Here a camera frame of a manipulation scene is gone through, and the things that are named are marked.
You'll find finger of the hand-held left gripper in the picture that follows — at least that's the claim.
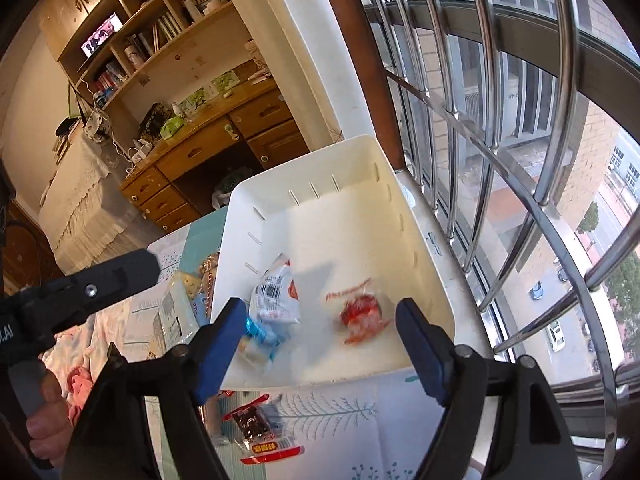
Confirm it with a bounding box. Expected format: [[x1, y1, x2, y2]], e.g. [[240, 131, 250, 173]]
[[19, 249, 162, 334]]

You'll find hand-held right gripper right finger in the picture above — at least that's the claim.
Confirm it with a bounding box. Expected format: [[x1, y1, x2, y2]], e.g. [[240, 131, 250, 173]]
[[395, 297, 583, 480]]

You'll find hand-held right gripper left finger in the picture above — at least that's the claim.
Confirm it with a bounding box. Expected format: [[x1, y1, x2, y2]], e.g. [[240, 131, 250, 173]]
[[62, 297, 249, 480]]

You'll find red snack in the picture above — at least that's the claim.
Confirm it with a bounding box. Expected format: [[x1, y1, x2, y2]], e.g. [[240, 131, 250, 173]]
[[326, 277, 393, 346]]

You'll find clear cracker packet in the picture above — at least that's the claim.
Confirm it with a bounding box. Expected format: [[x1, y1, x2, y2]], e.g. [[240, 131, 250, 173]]
[[172, 271, 203, 301]]

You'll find white plastic bin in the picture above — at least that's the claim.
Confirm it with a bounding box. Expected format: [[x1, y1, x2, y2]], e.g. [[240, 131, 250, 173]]
[[210, 134, 457, 391]]

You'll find clear bag of brown snacks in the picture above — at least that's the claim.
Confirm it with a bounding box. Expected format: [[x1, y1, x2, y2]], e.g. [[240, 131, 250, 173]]
[[199, 252, 221, 311]]

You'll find person's left hand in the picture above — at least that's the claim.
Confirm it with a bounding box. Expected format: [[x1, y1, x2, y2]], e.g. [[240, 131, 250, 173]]
[[25, 367, 75, 468]]

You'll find small blue snack packet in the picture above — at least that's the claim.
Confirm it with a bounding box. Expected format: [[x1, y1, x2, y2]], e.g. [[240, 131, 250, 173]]
[[237, 317, 293, 363]]

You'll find pink floral blanket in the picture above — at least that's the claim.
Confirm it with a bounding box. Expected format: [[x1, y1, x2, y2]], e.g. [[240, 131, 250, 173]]
[[40, 305, 131, 426]]

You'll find white pale-blue snack packet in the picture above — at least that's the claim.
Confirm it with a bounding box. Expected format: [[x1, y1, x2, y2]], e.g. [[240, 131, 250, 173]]
[[152, 280, 201, 356]]

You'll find dark snack packet red label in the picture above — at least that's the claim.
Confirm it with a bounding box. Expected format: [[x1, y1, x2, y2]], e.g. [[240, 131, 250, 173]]
[[222, 394, 306, 466]]

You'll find white blue snack packet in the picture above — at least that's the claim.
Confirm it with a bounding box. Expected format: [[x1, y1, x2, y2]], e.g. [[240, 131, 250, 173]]
[[248, 253, 302, 328]]

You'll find white lace bed cover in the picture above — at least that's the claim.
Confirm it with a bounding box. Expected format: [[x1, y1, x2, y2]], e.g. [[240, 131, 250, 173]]
[[37, 125, 166, 273]]

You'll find dark wooden cabinet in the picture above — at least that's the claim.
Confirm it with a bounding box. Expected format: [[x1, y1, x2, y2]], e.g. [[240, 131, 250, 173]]
[[0, 200, 66, 291]]

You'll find teal tree-print tablecloth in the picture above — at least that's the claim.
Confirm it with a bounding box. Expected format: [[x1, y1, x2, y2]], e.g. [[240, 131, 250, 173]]
[[120, 205, 451, 480]]

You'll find white power strip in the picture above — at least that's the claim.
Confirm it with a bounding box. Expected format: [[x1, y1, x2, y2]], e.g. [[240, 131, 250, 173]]
[[125, 142, 153, 166]]

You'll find plastic bag with greens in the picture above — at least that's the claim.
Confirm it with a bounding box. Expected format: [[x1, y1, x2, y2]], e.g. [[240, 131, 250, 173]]
[[212, 167, 261, 211]]

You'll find green tissue packet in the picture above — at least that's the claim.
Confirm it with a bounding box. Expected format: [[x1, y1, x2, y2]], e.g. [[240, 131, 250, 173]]
[[159, 116, 187, 141]]

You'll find dark patterned box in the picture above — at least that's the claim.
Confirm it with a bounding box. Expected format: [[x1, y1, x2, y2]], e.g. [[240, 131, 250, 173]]
[[137, 102, 173, 143]]

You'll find row of red books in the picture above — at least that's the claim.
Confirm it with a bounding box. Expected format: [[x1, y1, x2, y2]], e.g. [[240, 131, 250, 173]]
[[92, 62, 128, 103]]

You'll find steel window guard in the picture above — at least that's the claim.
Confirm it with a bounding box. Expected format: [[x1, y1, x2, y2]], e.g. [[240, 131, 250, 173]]
[[345, 0, 640, 471]]

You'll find wooden bookshelf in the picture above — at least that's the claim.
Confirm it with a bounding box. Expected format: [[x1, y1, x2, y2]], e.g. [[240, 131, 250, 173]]
[[37, 0, 281, 111]]

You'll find small lit screen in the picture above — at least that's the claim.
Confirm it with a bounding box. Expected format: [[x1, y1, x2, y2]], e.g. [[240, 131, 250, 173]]
[[80, 12, 124, 59]]

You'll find pale printed curtain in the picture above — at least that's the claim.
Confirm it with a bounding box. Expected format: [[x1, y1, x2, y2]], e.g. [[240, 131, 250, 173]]
[[207, 0, 371, 153]]

